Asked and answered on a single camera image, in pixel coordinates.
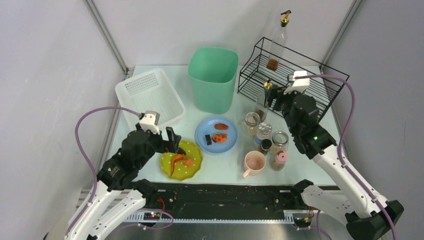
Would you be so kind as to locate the black wire rack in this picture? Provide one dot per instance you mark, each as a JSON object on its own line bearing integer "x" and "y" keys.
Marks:
{"x": 254, "y": 73}

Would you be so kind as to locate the blue plate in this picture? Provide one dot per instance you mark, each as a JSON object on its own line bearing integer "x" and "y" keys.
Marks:
{"x": 206, "y": 127}

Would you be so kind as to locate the large glass jar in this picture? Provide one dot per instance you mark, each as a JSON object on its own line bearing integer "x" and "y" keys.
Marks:
{"x": 280, "y": 140}

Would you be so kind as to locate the pink mug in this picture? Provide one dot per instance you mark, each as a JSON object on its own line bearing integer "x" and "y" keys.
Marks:
{"x": 254, "y": 163}

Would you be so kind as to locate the orange grilled chicken piece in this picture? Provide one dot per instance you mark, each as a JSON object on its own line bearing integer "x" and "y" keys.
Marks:
{"x": 219, "y": 137}

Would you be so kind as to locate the glass jar with light powder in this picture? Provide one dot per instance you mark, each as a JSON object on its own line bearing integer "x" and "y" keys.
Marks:
{"x": 250, "y": 123}

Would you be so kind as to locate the small black cap spice bottle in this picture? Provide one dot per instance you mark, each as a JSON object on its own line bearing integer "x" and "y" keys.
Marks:
{"x": 265, "y": 146}

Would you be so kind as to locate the white perforated plastic basket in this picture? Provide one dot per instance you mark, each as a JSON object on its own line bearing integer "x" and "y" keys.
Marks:
{"x": 151, "y": 90}

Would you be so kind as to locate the small orange chicken piece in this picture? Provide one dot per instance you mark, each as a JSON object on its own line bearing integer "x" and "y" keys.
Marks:
{"x": 221, "y": 126}

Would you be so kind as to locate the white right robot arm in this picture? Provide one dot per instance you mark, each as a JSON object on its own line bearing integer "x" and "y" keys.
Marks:
{"x": 366, "y": 214}

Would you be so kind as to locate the spice shaker white lid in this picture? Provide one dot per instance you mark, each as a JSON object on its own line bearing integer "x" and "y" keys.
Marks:
{"x": 263, "y": 132}

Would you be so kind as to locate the orange chicken wing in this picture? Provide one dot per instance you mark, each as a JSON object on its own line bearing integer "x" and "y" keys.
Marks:
{"x": 177, "y": 158}

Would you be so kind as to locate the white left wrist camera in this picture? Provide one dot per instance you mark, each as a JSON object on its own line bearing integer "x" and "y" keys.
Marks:
{"x": 148, "y": 121}

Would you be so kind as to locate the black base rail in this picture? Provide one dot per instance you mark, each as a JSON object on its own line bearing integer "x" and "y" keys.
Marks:
{"x": 223, "y": 202}

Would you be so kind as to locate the glass oil bottle gold cap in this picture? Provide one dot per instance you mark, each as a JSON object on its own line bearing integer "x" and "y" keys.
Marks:
{"x": 261, "y": 104}

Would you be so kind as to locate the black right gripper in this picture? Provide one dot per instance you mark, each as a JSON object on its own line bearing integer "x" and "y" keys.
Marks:
{"x": 278, "y": 98}

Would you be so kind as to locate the pink lid spice jar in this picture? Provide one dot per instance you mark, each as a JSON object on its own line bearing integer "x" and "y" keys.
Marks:
{"x": 278, "y": 162}

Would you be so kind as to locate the green polka dot plate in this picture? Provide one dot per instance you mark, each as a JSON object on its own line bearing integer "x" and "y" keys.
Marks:
{"x": 182, "y": 172}

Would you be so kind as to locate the green plastic bin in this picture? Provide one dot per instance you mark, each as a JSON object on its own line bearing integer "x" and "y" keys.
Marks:
{"x": 212, "y": 71}

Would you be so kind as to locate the orange fried nugget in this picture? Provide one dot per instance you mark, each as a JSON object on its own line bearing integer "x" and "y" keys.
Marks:
{"x": 188, "y": 162}

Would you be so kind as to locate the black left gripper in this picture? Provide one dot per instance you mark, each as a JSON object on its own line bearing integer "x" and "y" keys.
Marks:
{"x": 167, "y": 144}

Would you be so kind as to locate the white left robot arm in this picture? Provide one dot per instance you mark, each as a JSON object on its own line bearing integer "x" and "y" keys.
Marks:
{"x": 115, "y": 196}

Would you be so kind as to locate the black sea cucumber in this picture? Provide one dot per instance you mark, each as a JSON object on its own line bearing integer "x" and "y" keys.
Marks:
{"x": 181, "y": 151}

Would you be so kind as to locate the black white sushi roll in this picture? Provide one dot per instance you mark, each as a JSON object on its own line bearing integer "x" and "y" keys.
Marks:
{"x": 208, "y": 139}

